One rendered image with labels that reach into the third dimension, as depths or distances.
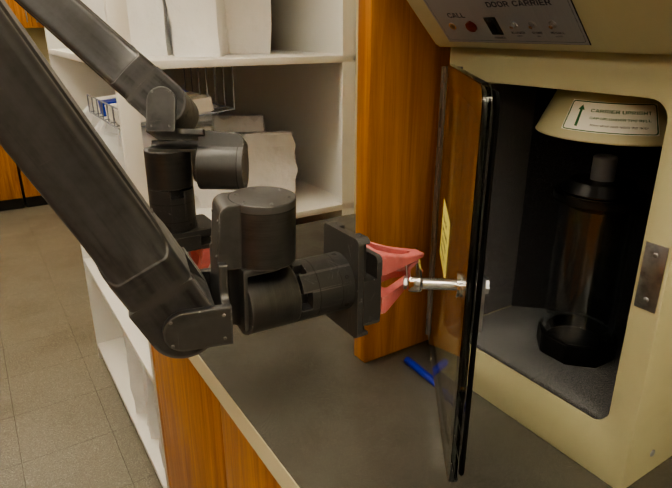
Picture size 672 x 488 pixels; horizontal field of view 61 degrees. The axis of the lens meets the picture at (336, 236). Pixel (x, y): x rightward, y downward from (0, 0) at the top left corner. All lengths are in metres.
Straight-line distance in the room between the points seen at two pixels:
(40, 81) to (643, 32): 0.47
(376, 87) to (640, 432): 0.51
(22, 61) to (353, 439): 0.56
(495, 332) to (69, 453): 1.81
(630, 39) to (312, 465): 0.56
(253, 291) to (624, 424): 0.44
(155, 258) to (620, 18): 0.44
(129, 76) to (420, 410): 0.58
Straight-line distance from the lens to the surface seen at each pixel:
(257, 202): 0.47
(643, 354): 0.67
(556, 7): 0.60
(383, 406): 0.82
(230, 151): 0.72
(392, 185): 0.82
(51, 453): 2.40
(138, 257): 0.46
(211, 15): 1.63
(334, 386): 0.86
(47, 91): 0.43
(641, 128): 0.68
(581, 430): 0.76
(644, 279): 0.64
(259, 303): 0.49
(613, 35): 0.59
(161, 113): 0.73
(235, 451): 1.02
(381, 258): 0.53
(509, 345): 0.84
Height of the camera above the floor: 1.43
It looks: 20 degrees down
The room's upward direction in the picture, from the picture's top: straight up
